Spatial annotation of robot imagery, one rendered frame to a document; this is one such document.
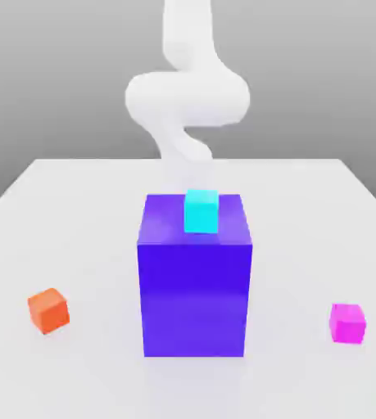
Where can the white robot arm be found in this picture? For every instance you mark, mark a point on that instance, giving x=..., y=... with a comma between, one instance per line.
x=187, y=95

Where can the small cyan cube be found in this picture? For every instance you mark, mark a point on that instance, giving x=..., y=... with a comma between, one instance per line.
x=201, y=212

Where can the small orange cube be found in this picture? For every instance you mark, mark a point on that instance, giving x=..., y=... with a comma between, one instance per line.
x=49, y=312

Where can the small magenta cube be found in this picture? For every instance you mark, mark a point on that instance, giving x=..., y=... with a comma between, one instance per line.
x=347, y=324

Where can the large purple box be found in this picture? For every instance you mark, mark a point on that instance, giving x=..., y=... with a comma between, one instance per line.
x=194, y=294

